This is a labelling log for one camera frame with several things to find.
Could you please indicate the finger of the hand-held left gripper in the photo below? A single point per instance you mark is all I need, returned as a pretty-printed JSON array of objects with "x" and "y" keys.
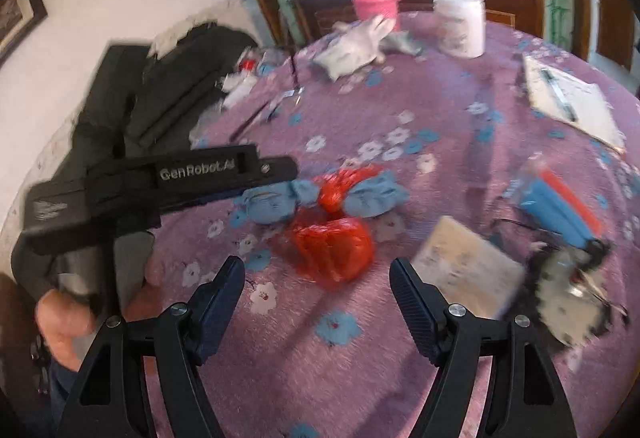
[{"x": 280, "y": 170}]

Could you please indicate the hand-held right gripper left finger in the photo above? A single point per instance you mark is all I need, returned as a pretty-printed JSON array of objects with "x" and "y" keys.
[{"x": 220, "y": 313}]

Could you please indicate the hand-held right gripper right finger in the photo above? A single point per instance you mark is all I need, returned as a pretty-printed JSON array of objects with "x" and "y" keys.
[{"x": 415, "y": 313}]

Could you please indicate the blue cloth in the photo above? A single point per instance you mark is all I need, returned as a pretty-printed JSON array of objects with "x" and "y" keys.
[
  {"x": 270, "y": 205},
  {"x": 375, "y": 195}
]

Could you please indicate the red plastic bag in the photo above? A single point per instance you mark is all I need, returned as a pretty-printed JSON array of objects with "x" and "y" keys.
[
  {"x": 332, "y": 248},
  {"x": 345, "y": 188}
]

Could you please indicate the black and white packet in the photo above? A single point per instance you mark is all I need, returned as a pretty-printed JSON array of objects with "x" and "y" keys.
[{"x": 465, "y": 263}]

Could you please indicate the blue orange sponge pack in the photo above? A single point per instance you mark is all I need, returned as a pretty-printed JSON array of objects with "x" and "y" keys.
[{"x": 560, "y": 205}]

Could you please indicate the person's left hand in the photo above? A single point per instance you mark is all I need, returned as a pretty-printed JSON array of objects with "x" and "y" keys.
[{"x": 65, "y": 325}]

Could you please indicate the dark pen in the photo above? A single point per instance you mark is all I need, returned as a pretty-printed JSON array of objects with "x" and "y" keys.
[{"x": 250, "y": 120}]

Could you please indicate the small white packet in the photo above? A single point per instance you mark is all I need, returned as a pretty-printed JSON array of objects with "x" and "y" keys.
[{"x": 240, "y": 90}]

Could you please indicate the thin dark stick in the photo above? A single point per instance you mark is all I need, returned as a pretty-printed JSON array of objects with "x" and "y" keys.
[{"x": 295, "y": 67}]

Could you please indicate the small red container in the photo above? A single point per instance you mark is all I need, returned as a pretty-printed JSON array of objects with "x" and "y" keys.
[{"x": 248, "y": 66}]

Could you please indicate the black jacket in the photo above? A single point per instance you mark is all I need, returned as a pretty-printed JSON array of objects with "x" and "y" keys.
[{"x": 175, "y": 82}]

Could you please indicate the grey cloth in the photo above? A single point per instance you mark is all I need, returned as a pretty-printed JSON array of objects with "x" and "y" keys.
[{"x": 402, "y": 42}]

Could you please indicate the pink bottle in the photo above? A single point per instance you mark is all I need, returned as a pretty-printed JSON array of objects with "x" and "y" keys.
[{"x": 375, "y": 0}]

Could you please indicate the black pen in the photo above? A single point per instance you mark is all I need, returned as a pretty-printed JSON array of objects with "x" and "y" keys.
[{"x": 557, "y": 92}]

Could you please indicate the white notebook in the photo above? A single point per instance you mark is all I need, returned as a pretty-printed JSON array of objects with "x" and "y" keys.
[{"x": 580, "y": 107}]

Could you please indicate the framed wall picture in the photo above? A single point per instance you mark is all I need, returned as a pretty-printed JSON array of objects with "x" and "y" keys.
[{"x": 17, "y": 12}]

